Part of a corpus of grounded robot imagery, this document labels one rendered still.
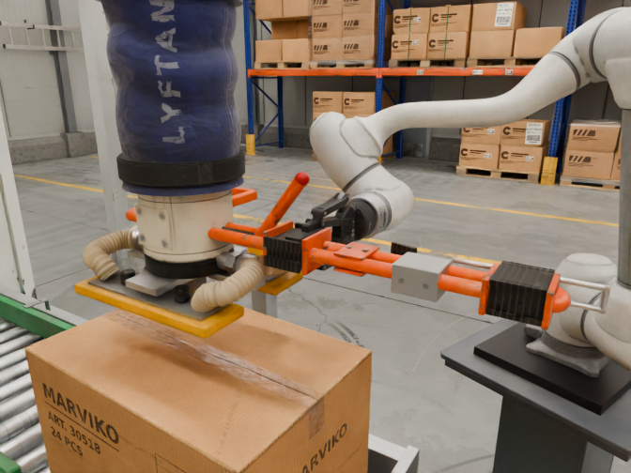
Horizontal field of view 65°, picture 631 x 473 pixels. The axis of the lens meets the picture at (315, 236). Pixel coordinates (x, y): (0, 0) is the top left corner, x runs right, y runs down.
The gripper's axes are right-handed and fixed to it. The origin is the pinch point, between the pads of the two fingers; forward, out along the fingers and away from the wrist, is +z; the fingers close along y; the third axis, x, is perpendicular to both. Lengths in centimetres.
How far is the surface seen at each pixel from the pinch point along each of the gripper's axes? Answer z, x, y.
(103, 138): -160, 271, 15
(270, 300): -49, 44, 40
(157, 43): 8.5, 20.9, -31.7
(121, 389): 18.5, 27.0, 26.4
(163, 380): 12.5, 22.8, 26.4
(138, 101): 10.2, 24.5, -23.1
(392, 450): -31, -6, 62
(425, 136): -836, 268, 79
